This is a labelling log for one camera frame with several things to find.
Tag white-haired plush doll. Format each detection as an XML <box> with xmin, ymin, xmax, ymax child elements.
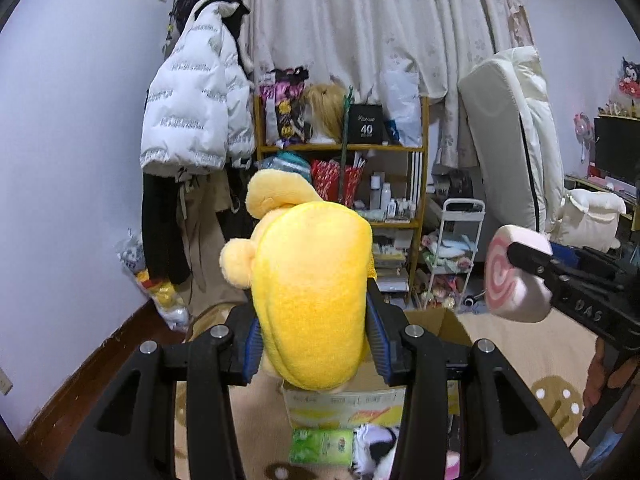
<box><xmin>352</xmin><ymin>422</ymin><xmax>402</xmax><ymax>480</ymax></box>

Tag white trolley cart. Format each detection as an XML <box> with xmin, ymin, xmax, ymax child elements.
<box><xmin>419</xmin><ymin>198</ymin><xmax>487</xmax><ymax>312</ymax></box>

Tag black gift box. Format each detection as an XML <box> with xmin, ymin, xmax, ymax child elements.
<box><xmin>347</xmin><ymin>104</ymin><xmax>386</xmax><ymax>144</ymax></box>

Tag teal storage bag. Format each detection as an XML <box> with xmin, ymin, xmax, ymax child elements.
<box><xmin>256</xmin><ymin>150</ymin><xmax>312</xmax><ymax>182</ymax></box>

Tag black garment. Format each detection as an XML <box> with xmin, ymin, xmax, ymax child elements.
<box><xmin>141</xmin><ymin>172</ymin><xmax>192</xmax><ymax>285</ymax></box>

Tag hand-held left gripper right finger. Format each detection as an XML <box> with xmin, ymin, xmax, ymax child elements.
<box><xmin>365</xmin><ymin>277</ymin><xmax>583</xmax><ymax>480</ymax></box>

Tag white folded mattress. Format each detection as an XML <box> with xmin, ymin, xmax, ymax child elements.
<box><xmin>457</xmin><ymin>46</ymin><xmax>567</xmax><ymax>236</ymax></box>

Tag yellow plush toy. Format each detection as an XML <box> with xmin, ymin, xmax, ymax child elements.
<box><xmin>220</xmin><ymin>169</ymin><xmax>378</xmax><ymax>393</ymax></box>

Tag green tissue pack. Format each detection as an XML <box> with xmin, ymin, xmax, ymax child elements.
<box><xmin>289</xmin><ymin>427</ymin><xmax>357</xmax><ymax>467</ymax></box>

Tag wooden shelf unit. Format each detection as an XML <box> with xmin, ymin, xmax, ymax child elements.
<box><xmin>252</xmin><ymin>92</ymin><xmax>431</xmax><ymax>311</ymax></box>

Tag pink swirl plush cushion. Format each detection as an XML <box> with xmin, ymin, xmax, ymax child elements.
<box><xmin>482</xmin><ymin>224</ymin><xmax>553</xmax><ymax>323</ymax></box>

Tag clear plastic bag of toys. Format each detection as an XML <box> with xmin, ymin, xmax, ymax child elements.
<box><xmin>116</xmin><ymin>230</ymin><xmax>194</xmax><ymax>332</ymax></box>

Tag floral cream curtain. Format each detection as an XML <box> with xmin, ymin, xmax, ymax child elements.
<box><xmin>235</xmin><ymin>0</ymin><xmax>536</xmax><ymax>170</ymax></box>

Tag blonde wig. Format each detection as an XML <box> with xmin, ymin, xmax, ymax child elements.
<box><xmin>304</xmin><ymin>83</ymin><xmax>349</xmax><ymax>144</ymax></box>

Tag beige coat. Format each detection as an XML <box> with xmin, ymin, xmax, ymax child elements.
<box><xmin>177</xmin><ymin>170</ymin><xmax>238</xmax><ymax>308</ymax></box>

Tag group of white cosmetic bottles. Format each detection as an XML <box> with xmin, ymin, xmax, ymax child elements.
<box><xmin>352</xmin><ymin>172</ymin><xmax>417</xmax><ymax>223</ymax></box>

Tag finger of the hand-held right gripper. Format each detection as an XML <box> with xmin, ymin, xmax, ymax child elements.
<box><xmin>507</xmin><ymin>241</ymin><xmax>583</xmax><ymax>306</ymax></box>

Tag white flat boards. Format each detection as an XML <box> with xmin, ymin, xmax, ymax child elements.
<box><xmin>409</xmin><ymin>150</ymin><xmax>426</xmax><ymax>221</ymax></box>

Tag stack of magazines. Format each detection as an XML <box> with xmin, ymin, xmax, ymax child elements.
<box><xmin>372</xmin><ymin>232</ymin><xmax>414</xmax><ymax>293</ymax></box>

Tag black and pink plush figure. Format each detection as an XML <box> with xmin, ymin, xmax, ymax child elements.
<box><xmin>616</xmin><ymin>56</ymin><xmax>640</xmax><ymax>99</ymax></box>

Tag green stick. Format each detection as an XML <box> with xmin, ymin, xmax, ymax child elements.
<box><xmin>339</xmin><ymin>85</ymin><xmax>356</xmax><ymax>207</ymax></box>

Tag person's right hand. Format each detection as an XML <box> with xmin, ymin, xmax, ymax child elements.
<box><xmin>582</xmin><ymin>337</ymin><xmax>640</xmax><ymax>413</ymax></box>

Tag printed cartoon bag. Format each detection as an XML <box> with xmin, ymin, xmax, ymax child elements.
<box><xmin>260</xmin><ymin>66</ymin><xmax>309</xmax><ymax>149</ymax></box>

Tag red patterned gift bag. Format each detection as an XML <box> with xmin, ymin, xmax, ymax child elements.
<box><xmin>311</xmin><ymin>159</ymin><xmax>365</xmax><ymax>207</ymax></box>

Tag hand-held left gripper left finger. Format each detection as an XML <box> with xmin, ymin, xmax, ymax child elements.
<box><xmin>55</xmin><ymin>305</ymin><xmax>262</xmax><ymax>480</ymax></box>

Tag black monitor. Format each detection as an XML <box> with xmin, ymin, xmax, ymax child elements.
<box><xmin>594</xmin><ymin>115</ymin><xmax>640</xmax><ymax>189</ymax></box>

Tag white puffer jacket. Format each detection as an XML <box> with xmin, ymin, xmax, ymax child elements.
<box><xmin>140</xmin><ymin>0</ymin><xmax>257</xmax><ymax>177</ymax></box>

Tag person's blue pants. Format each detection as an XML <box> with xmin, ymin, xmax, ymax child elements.
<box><xmin>582</xmin><ymin>430</ymin><xmax>629</xmax><ymax>477</ymax></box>

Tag cream cushion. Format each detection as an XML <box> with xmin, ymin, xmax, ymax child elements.
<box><xmin>549</xmin><ymin>189</ymin><xmax>627</xmax><ymax>254</ymax></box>

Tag pink desk fan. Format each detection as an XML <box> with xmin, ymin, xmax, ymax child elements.
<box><xmin>574</xmin><ymin>111</ymin><xmax>599</xmax><ymax>164</ymax></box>

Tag cardboard box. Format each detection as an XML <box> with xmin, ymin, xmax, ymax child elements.
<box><xmin>281</xmin><ymin>306</ymin><xmax>473</xmax><ymax>431</ymax></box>

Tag white plastic bag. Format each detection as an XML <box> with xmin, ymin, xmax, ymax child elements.
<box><xmin>382</xmin><ymin>71</ymin><xmax>424</xmax><ymax>147</ymax></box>

